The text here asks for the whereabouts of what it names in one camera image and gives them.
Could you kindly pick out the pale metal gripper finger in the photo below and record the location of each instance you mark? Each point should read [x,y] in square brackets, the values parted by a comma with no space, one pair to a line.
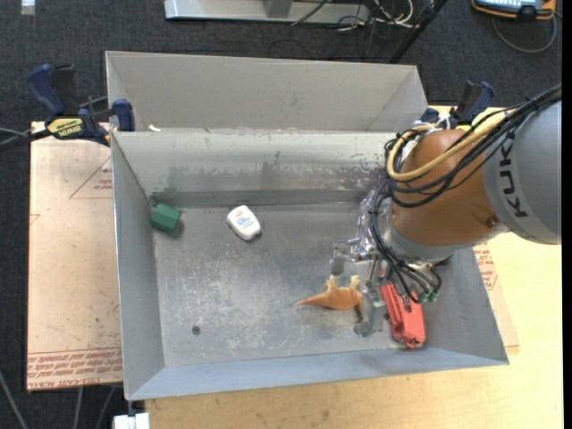
[374,315]
[340,253]

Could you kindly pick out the orange toy dinosaur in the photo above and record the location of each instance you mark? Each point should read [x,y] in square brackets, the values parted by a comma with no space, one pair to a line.
[337,297]

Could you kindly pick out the grey metal bin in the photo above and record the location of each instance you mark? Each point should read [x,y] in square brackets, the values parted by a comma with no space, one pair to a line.
[250,293]

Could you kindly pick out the white packet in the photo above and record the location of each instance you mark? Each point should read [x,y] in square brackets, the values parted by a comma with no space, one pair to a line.
[243,222]

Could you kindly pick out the green box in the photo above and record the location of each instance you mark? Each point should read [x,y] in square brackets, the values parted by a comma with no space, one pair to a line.
[164,217]

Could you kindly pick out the brown cardboard board red print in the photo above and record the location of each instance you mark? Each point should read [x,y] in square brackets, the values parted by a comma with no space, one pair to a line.
[71,257]

